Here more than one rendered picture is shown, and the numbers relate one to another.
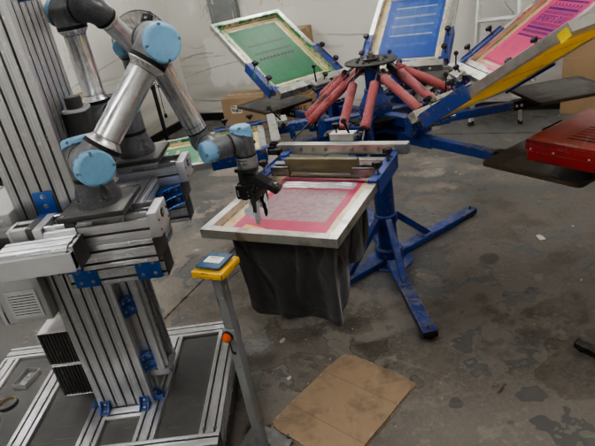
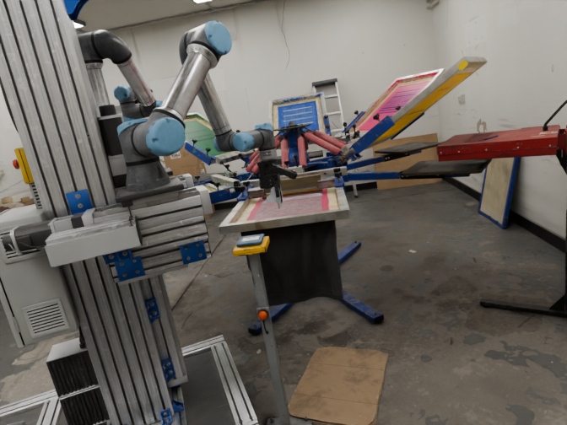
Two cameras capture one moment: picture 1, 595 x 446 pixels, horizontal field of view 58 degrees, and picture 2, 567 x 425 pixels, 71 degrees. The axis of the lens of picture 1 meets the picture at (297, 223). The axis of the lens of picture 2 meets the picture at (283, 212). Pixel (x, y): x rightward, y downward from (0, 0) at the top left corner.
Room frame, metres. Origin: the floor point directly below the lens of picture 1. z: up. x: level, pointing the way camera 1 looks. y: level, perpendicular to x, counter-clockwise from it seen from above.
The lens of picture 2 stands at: (0.22, 0.74, 1.45)
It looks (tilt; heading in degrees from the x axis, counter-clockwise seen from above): 14 degrees down; 339
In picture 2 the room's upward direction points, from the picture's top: 9 degrees counter-clockwise
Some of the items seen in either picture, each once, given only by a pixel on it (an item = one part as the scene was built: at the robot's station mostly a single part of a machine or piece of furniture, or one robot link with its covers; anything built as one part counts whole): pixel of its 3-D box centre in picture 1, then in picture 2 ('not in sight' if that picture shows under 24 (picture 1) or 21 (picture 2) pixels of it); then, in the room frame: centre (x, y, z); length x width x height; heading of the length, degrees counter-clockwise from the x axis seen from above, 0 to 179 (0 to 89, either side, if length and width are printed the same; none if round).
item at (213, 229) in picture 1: (305, 194); (289, 201); (2.14, -0.06, 0.97); 0.79 x 0.58 x 0.04; 151
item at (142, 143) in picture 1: (134, 142); not in sight; (2.22, 0.61, 1.31); 0.15 x 0.15 x 0.10
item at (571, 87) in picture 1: (488, 108); (368, 160); (3.09, -1.23, 0.91); 1.34 x 0.40 x 0.08; 91
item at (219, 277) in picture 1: (241, 365); (271, 345); (1.70, 0.32, 0.48); 0.22 x 0.22 x 0.96; 61
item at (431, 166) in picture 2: (470, 148); (380, 174); (2.50, -0.91, 0.91); 1.34 x 0.40 x 0.08; 31
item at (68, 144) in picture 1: (83, 155); (138, 139); (1.72, 0.64, 1.42); 0.13 x 0.12 x 0.14; 26
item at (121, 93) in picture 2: (127, 46); (124, 94); (2.51, 0.60, 1.65); 0.11 x 0.08 x 0.09; 152
